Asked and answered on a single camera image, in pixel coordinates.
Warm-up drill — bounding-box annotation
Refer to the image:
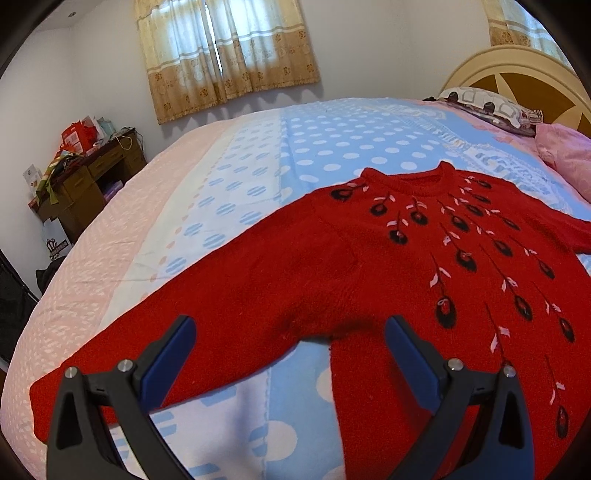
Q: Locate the pink pillow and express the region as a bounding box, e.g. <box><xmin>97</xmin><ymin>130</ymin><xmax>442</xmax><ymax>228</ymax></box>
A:
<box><xmin>535</xmin><ymin>123</ymin><xmax>591</xmax><ymax>201</ymax></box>

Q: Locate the patterned white black pillow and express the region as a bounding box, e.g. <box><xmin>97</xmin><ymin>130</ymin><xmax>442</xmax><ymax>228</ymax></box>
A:
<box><xmin>436</xmin><ymin>87</ymin><xmax>544</xmax><ymax>137</ymax></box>

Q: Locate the beige patterned window curtain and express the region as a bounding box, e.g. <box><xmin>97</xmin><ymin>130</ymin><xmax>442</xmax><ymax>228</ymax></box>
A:
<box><xmin>133</xmin><ymin>0</ymin><xmax>321</xmax><ymax>124</ymax></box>

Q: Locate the white paper shopping bag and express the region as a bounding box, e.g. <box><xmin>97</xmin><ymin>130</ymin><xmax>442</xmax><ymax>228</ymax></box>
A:
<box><xmin>42</xmin><ymin>219</ymin><xmax>72</xmax><ymax>261</ymax></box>

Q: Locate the red gift bag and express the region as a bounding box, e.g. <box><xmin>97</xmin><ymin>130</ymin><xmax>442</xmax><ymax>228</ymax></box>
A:
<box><xmin>61</xmin><ymin>121</ymin><xmax>98</xmax><ymax>155</ymax></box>

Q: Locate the dark brown wooden desk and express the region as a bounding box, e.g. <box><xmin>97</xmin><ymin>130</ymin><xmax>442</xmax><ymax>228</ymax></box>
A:
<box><xmin>29</xmin><ymin>128</ymin><xmax>146</xmax><ymax>241</ymax></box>

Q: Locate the red knitted sweater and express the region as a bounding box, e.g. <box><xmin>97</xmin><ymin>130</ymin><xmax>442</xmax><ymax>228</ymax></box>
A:
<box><xmin>29</xmin><ymin>162</ymin><xmax>590</xmax><ymax>479</ymax></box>

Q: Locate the cream wooden headboard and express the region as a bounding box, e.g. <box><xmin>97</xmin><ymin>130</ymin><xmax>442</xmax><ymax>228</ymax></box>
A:
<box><xmin>444</xmin><ymin>45</ymin><xmax>590</xmax><ymax>136</ymax></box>

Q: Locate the blue pink polka-dot bedspread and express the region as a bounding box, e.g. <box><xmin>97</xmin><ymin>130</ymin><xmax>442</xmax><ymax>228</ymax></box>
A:
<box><xmin>1</xmin><ymin>99</ymin><xmax>590</xmax><ymax>479</ymax></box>

